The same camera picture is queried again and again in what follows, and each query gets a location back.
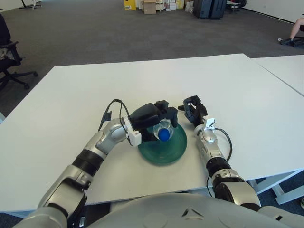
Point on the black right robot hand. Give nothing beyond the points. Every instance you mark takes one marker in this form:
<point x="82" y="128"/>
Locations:
<point x="196" y="114"/>

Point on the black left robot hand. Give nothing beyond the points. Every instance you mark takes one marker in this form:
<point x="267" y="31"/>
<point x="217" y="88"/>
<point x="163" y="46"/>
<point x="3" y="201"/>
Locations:
<point x="145" y="116"/>

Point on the clear plastic bottle blue cap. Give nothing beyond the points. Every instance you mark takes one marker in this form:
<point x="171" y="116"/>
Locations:
<point x="164" y="135"/>

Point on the green round plate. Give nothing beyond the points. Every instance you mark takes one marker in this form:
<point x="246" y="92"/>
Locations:
<point x="171" y="152"/>

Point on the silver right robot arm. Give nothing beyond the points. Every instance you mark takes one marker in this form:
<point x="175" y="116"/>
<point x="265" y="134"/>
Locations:
<point x="210" y="140"/>

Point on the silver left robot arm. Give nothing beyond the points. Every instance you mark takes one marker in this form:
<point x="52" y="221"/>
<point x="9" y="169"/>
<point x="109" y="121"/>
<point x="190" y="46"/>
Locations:
<point x="107" y="137"/>

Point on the grey robot torso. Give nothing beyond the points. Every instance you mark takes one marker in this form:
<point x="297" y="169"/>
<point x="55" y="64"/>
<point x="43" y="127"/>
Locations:
<point x="166" y="211"/>

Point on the white plastic bag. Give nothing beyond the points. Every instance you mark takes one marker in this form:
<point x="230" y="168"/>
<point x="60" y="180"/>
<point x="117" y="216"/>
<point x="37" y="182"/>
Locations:
<point x="189" y="6"/>

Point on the brown cardboard box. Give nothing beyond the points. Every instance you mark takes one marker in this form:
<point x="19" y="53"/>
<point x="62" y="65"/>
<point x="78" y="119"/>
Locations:
<point x="149" y="7"/>

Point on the pile of pale cartons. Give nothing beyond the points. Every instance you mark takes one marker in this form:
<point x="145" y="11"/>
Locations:
<point x="171" y="4"/>

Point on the yellow cardboard box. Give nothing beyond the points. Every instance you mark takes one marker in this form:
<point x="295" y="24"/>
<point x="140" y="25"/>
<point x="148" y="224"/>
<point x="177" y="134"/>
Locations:
<point x="129" y="4"/>

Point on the black office chair far away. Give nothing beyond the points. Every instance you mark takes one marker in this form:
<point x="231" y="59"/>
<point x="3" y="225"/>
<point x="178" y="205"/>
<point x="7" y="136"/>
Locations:
<point x="235" y="6"/>

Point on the seated person in shorts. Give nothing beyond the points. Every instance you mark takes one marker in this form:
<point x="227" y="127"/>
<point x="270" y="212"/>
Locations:
<point x="295" y="29"/>

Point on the black office chair with armrest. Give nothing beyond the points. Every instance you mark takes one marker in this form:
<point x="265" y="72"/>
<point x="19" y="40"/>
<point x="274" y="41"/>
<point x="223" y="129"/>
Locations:
<point x="12" y="54"/>

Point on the white chair base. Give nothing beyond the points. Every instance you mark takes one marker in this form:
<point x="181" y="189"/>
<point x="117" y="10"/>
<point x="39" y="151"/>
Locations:
<point x="33" y="2"/>

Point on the white table frame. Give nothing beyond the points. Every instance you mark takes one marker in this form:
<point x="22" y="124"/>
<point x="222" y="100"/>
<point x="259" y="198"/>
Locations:
<point x="285" y="194"/>
<point x="257" y="184"/>

